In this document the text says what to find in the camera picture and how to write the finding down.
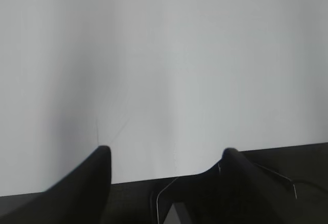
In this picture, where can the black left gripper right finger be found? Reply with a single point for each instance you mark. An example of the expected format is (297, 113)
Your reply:
(238, 190)

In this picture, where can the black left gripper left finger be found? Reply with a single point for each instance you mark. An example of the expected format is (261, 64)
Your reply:
(80, 197)

